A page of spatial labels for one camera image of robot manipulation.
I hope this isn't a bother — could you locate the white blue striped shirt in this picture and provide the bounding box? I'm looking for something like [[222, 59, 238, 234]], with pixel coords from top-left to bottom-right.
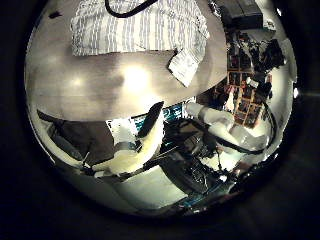
[[70, 0, 211, 88]]

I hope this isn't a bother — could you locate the dark brown chair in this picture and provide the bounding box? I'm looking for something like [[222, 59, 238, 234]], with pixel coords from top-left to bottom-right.
[[36, 109, 116, 168]]

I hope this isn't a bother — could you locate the person in white top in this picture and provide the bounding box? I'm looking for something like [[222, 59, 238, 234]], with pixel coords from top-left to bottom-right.
[[225, 87, 236, 112]]

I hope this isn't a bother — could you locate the wooden shelf with items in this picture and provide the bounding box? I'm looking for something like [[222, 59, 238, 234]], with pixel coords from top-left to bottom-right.
[[213, 31, 278, 129]]

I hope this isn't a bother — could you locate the black equipment case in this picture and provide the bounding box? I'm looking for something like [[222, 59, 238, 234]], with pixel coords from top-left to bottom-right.
[[238, 0, 265, 25], [219, 2, 245, 30]]

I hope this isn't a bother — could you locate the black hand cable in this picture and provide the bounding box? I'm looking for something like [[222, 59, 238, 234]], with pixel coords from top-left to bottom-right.
[[104, 0, 158, 19]]

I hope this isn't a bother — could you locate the small white wall box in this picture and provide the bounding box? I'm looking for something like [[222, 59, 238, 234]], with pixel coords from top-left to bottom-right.
[[263, 18, 277, 32]]

